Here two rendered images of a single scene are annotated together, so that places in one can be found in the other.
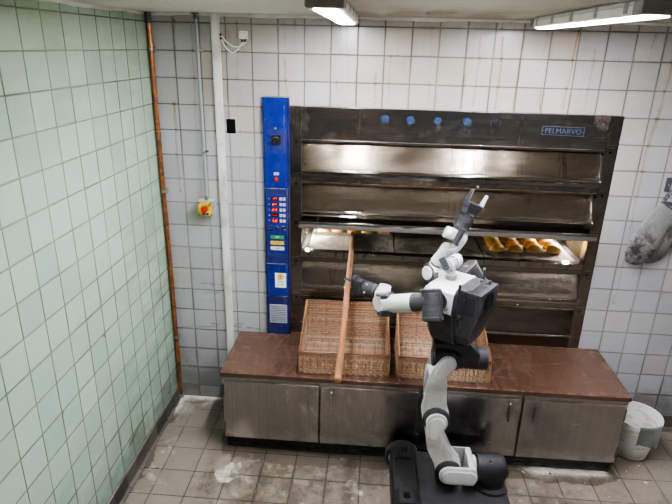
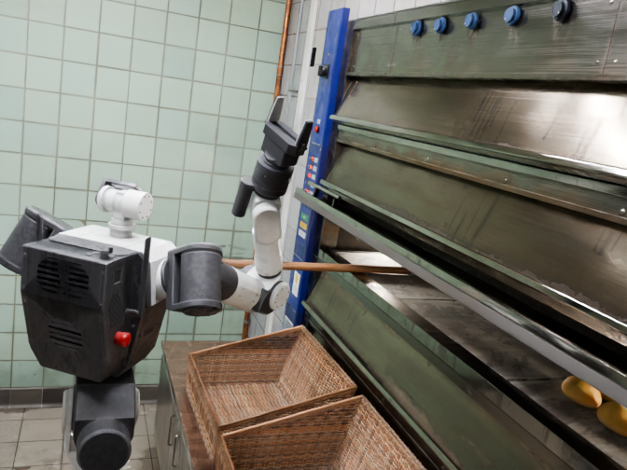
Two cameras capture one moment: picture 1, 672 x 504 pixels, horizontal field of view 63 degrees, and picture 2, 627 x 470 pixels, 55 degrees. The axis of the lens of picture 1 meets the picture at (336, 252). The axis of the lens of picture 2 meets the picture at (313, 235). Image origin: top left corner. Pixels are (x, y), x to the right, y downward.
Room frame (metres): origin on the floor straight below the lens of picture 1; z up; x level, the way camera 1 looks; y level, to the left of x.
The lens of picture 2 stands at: (2.31, -2.00, 1.76)
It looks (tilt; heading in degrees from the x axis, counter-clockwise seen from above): 12 degrees down; 65
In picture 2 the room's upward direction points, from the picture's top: 9 degrees clockwise
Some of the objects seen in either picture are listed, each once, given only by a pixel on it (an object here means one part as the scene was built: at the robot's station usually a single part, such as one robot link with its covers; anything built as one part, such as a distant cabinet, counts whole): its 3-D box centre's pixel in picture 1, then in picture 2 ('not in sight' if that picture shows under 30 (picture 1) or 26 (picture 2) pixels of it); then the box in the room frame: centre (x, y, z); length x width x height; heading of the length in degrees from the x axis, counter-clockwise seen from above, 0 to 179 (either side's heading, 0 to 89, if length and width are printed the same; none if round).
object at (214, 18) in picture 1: (224, 208); (291, 167); (3.41, 0.72, 1.45); 0.05 x 0.02 x 2.30; 86
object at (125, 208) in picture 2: (451, 264); (125, 207); (2.49, -0.56, 1.46); 0.10 x 0.07 x 0.09; 142
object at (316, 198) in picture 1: (444, 203); (453, 210); (3.33, -0.67, 1.54); 1.79 x 0.11 x 0.19; 86
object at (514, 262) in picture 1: (439, 258); (434, 339); (3.36, -0.67, 1.16); 1.80 x 0.06 x 0.04; 86
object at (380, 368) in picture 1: (345, 336); (264, 386); (3.10, -0.07, 0.72); 0.56 x 0.49 x 0.28; 88
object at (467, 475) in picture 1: (455, 465); not in sight; (2.46, -0.69, 0.28); 0.21 x 0.20 x 0.13; 87
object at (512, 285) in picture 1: (437, 280); (418, 384); (3.33, -0.67, 1.02); 1.79 x 0.11 x 0.19; 86
